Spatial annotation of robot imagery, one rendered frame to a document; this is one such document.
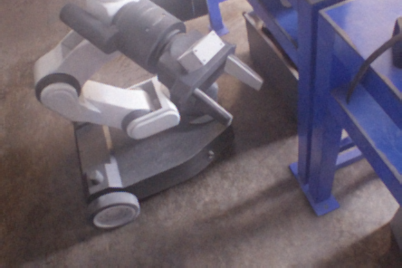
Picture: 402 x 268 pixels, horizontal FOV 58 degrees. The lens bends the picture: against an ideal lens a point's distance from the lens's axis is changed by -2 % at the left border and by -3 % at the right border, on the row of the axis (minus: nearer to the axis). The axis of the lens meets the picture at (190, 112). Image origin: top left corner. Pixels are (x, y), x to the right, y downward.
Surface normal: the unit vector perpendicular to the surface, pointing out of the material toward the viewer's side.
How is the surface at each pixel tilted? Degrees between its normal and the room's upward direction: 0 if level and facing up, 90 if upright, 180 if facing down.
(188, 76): 18
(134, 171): 0
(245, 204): 0
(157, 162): 0
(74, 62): 90
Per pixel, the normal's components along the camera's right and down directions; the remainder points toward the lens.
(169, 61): 0.06, -0.49
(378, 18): -0.22, -0.58
